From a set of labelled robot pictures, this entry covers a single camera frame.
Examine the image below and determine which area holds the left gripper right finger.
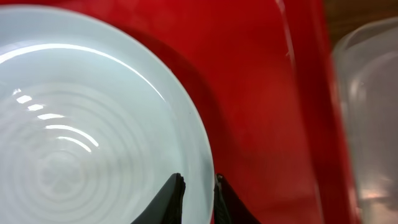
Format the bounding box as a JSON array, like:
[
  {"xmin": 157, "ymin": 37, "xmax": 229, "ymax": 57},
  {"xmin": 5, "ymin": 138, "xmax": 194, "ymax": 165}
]
[{"xmin": 213, "ymin": 174, "xmax": 261, "ymax": 224}]

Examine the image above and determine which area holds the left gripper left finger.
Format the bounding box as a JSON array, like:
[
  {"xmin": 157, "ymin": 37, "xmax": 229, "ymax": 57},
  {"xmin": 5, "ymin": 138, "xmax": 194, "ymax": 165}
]
[{"xmin": 131, "ymin": 173, "xmax": 185, "ymax": 224}]

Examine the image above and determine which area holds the light blue plate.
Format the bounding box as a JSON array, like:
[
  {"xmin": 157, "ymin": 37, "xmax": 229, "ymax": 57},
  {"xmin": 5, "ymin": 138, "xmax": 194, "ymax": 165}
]
[{"xmin": 1, "ymin": 5, "xmax": 214, "ymax": 223}]

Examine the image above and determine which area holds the red plastic tray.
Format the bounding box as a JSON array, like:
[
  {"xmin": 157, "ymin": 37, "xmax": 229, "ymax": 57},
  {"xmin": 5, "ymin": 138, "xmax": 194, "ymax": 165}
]
[{"xmin": 0, "ymin": 0, "xmax": 361, "ymax": 224}]

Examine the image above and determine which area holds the clear plastic bin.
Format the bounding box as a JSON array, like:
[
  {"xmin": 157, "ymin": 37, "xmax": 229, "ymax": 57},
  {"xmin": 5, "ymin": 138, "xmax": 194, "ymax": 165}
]
[{"xmin": 333, "ymin": 17, "xmax": 397, "ymax": 223}]

